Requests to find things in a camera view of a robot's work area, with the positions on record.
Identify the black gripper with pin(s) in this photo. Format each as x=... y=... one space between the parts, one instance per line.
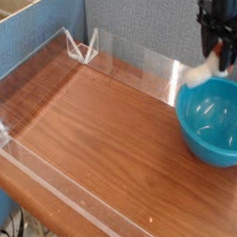
x=218 y=19

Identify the white brown toy mushroom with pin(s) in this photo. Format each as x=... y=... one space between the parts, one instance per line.
x=209 y=68

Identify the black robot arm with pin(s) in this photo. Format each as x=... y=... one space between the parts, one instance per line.
x=218 y=19

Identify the blue plastic bowl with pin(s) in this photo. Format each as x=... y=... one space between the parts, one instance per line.
x=207 y=116

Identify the clear acrylic front barrier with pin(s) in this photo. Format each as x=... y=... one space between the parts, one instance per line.
x=73 y=194

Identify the clear acrylic corner bracket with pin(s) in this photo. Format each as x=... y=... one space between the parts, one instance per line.
x=81 y=52

